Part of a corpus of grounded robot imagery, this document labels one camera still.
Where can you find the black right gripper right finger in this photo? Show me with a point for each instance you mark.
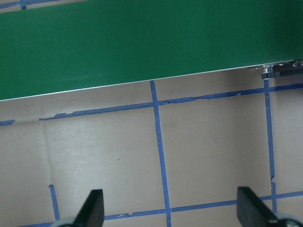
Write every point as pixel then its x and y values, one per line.
pixel 252 212

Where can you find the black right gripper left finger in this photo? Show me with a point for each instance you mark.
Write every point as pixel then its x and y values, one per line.
pixel 92 212

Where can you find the green conveyor belt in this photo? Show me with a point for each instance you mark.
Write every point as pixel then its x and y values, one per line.
pixel 98 43

